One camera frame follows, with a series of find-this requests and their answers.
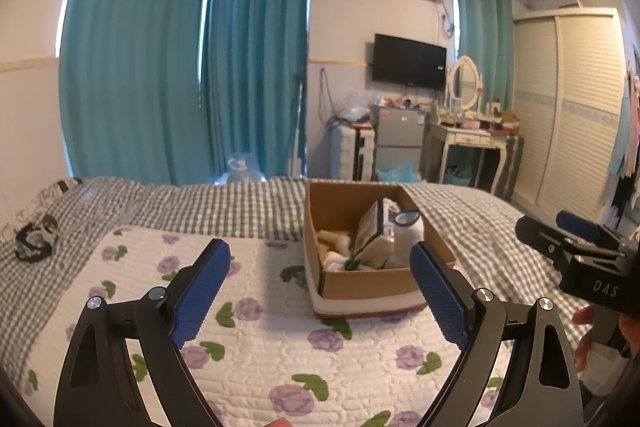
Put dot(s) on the white suitcase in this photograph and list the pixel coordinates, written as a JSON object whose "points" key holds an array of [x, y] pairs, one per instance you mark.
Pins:
{"points": [[352, 152]]}

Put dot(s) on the white sock blue trim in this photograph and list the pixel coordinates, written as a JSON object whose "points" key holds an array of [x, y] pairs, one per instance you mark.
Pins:
{"points": [[408, 229]]}

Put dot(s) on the teal laundry basket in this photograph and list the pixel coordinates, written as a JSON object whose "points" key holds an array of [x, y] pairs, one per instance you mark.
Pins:
{"points": [[460, 175]]}

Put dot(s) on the black wall television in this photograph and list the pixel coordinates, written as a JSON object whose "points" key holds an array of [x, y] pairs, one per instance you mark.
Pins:
{"points": [[408, 62]]}

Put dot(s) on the white dressing table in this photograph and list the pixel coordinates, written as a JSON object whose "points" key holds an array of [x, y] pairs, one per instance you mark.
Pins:
{"points": [[438, 139]]}

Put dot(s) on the middle teal curtain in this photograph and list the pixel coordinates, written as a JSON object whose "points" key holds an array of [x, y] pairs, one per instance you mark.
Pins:
{"points": [[254, 52]]}

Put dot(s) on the brown cardboard box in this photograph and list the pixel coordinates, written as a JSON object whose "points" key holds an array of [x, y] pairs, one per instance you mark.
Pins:
{"points": [[338, 207]]}

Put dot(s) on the clear plastic bag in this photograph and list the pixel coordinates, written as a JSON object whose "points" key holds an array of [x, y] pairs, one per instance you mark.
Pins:
{"points": [[356, 107]]}

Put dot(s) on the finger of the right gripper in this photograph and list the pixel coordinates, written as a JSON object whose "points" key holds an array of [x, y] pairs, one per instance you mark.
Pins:
{"points": [[580, 224], [557, 244]]}

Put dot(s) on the white oval vanity mirror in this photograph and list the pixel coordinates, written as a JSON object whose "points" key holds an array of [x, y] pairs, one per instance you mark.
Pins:
{"points": [[464, 86]]}

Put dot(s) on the grey mini fridge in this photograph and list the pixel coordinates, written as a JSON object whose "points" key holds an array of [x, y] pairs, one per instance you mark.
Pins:
{"points": [[398, 138]]}

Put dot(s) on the small white sock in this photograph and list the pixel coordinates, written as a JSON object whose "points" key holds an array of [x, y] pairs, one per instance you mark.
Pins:
{"points": [[339, 241]]}

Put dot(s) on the white stick vacuum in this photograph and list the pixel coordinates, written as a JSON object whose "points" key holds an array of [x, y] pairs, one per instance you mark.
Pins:
{"points": [[297, 166]]}

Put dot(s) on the large teal curtain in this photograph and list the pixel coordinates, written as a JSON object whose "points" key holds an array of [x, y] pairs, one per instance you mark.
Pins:
{"points": [[129, 91]]}

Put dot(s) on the right teal curtain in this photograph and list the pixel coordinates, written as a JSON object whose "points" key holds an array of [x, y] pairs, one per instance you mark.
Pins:
{"points": [[487, 36]]}

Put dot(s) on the hanging clothes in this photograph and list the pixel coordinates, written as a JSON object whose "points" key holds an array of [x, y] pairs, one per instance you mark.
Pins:
{"points": [[624, 162]]}

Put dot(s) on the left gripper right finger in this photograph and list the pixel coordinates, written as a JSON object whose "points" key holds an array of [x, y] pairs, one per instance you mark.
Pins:
{"points": [[541, 386]]}

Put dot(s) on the white green plush sock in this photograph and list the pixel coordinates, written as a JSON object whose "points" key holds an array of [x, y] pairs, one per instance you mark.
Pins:
{"points": [[336, 262]]}

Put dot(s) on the blue plastic bag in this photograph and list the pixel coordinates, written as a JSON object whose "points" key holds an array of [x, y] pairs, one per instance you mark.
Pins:
{"points": [[401, 174]]}

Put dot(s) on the white floral quilted mat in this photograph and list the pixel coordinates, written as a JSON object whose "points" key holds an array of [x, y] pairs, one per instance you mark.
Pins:
{"points": [[261, 353]]}

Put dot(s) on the black white hair accessory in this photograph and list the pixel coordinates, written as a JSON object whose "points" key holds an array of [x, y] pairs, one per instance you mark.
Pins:
{"points": [[34, 243]]}

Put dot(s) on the cream louvered wardrobe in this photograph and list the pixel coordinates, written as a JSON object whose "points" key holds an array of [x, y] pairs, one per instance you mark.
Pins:
{"points": [[569, 69]]}

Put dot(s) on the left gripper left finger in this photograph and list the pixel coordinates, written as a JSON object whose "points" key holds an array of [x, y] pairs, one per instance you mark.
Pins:
{"points": [[97, 386]]}

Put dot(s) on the person's right hand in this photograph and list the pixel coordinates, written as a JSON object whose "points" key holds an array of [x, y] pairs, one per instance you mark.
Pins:
{"points": [[629, 327]]}

